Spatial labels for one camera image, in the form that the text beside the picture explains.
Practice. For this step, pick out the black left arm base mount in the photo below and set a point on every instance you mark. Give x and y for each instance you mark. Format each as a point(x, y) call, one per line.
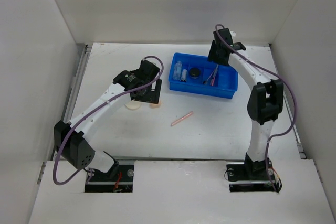
point(120, 180)

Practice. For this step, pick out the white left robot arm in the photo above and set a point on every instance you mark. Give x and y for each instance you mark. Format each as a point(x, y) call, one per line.
point(72, 138)

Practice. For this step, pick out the beige pink pencil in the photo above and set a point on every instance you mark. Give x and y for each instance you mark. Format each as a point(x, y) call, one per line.
point(182, 119)

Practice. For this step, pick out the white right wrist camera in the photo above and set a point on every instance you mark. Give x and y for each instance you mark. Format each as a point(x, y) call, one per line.
point(233, 33)

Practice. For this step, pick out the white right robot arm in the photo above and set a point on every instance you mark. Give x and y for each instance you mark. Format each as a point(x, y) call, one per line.
point(266, 98)

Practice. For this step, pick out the black round compact jar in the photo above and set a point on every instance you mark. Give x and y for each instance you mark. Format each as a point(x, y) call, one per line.
point(195, 72)

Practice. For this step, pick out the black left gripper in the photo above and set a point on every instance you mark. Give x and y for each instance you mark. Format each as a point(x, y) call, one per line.
point(151, 96)

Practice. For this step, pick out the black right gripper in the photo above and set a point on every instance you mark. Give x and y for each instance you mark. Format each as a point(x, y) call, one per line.
point(211, 55)

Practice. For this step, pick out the clear bottle black cap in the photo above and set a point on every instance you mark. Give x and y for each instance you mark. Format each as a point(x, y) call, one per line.
point(183, 75)

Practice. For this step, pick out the blue plastic organizer tray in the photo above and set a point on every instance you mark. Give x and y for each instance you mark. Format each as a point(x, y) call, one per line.
point(224, 85)

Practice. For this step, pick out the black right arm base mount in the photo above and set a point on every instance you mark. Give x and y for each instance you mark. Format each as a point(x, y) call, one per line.
point(247, 176)

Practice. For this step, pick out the aluminium rail right edge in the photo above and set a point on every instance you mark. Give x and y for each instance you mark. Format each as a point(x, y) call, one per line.
point(288, 100)

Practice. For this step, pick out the peach makeup sponge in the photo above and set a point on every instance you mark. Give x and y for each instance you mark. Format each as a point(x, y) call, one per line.
point(154, 106)

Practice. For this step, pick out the round beige powder puff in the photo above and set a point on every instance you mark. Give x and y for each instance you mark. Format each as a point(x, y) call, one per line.
point(133, 105)

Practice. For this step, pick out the thin pink brush black tip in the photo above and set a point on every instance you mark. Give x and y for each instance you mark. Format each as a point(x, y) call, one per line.
point(209, 79)

